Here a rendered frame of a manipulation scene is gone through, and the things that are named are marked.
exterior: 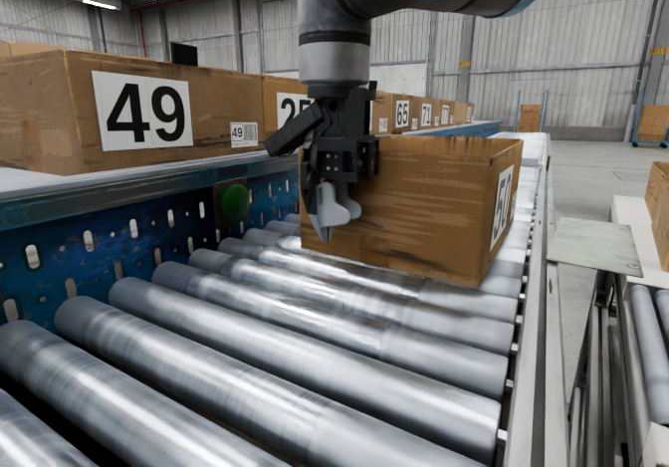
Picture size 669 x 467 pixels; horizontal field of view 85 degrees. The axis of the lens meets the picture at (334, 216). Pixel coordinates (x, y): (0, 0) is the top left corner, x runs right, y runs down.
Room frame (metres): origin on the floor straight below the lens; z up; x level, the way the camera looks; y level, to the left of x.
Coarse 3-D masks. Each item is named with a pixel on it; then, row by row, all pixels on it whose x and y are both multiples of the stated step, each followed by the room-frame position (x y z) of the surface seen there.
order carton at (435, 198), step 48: (384, 144) 0.87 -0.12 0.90; (432, 144) 0.87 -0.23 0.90; (480, 144) 0.81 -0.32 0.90; (384, 192) 0.51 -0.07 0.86; (432, 192) 0.47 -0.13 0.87; (480, 192) 0.44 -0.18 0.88; (336, 240) 0.55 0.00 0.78; (384, 240) 0.51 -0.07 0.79; (432, 240) 0.47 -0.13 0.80; (480, 240) 0.44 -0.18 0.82
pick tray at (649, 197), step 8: (656, 168) 0.84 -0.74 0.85; (664, 168) 0.95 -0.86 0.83; (656, 176) 0.81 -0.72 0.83; (664, 176) 0.75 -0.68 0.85; (648, 184) 0.93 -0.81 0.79; (656, 184) 0.79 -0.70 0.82; (648, 192) 0.89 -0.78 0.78; (656, 192) 0.77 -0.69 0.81; (648, 200) 0.86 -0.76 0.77; (656, 200) 0.75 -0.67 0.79; (648, 208) 0.83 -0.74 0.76
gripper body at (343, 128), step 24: (312, 96) 0.48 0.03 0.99; (336, 96) 0.46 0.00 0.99; (360, 96) 0.46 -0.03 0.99; (336, 120) 0.48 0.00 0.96; (360, 120) 0.46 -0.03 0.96; (312, 144) 0.48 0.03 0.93; (336, 144) 0.46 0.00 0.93; (360, 144) 0.47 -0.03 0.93; (312, 168) 0.48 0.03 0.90; (336, 168) 0.47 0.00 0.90; (360, 168) 0.49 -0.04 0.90
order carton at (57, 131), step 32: (0, 64) 0.60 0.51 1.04; (32, 64) 0.55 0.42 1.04; (64, 64) 0.51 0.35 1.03; (96, 64) 0.55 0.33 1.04; (128, 64) 0.59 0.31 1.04; (160, 64) 0.63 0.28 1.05; (0, 96) 0.61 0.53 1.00; (32, 96) 0.56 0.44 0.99; (64, 96) 0.52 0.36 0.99; (192, 96) 0.68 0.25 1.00; (224, 96) 0.75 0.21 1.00; (256, 96) 0.83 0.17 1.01; (0, 128) 0.63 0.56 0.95; (32, 128) 0.57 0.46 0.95; (64, 128) 0.53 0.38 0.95; (96, 128) 0.53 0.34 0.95; (192, 128) 0.68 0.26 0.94; (224, 128) 0.74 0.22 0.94; (0, 160) 0.64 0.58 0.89; (32, 160) 0.58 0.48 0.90; (64, 160) 0.54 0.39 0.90; (96, 160) 0.53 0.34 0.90; (128, 160) 0.57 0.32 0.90; (160, 160) 0.62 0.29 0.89
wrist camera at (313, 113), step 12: (312, 108) 0.49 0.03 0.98; (300, 120) 0.50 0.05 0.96; (312, 120) 0.49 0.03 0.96; (324, 120) 0.50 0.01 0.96; (276, 132) 0.52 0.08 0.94; (288, 132) 0.51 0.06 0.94; (300, 132) 0.50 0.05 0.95; (264, 144) 0.53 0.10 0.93; (276, 144) 0.52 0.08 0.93; (288, 144) 0.52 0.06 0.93; (300, 144) 0.54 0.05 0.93
